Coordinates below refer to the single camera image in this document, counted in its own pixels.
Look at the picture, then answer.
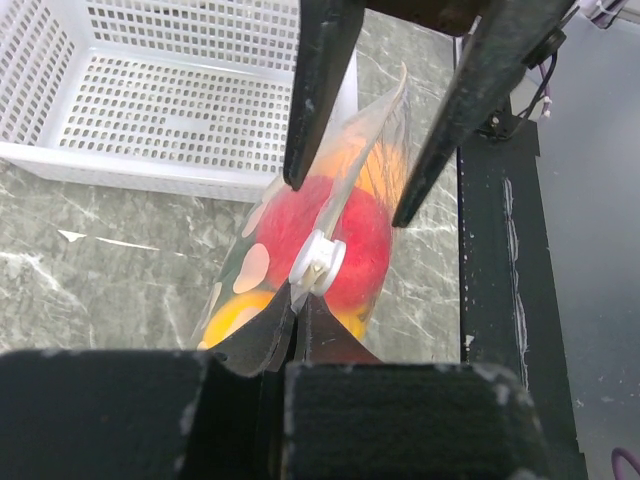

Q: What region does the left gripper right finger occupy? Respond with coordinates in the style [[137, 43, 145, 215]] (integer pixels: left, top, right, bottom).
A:
[[281, 297, 550, 479]]

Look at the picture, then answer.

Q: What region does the red fake apple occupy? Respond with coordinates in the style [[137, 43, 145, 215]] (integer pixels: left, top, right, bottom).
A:
[[256, 176, 392, 316]]

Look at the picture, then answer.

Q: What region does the flat white perforated basket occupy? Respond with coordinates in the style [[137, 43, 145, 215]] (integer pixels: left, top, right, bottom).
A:
[[0, 0, 359, 203]]

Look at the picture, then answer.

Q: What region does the orange fake peach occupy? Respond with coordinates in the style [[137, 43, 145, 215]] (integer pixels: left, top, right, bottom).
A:
[[309, 139, 408, 209]]

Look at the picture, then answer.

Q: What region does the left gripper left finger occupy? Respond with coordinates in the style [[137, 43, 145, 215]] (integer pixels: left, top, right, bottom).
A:
[[1, 288, 295, 479]]

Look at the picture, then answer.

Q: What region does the green fake vegetable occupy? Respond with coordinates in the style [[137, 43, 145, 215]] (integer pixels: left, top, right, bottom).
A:
[[217, 237, 269, 295]]

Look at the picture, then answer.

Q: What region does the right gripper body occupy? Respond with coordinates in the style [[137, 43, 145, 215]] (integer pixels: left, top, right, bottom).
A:
[[366, 0, 491, 36]]

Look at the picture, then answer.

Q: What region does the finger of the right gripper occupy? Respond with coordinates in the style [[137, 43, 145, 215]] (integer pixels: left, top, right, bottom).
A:
[[283, 0, 365, 191], [393, 0, 573, 228]]

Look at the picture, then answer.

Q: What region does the white zip slider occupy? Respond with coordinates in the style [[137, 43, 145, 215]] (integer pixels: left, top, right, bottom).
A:
[[288, 229, 347, 299]]

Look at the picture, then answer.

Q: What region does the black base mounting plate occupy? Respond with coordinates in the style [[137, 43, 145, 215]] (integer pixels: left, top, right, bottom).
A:
[[456, 101, 587, 479]]

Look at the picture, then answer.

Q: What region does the polka dot zip bag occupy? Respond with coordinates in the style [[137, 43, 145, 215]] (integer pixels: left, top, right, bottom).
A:
[[190, 74, 411, 348]]

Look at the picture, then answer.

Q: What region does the yellow fake banana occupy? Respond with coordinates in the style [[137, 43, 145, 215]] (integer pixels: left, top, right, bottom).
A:
[[197, 290, 274, 349]]

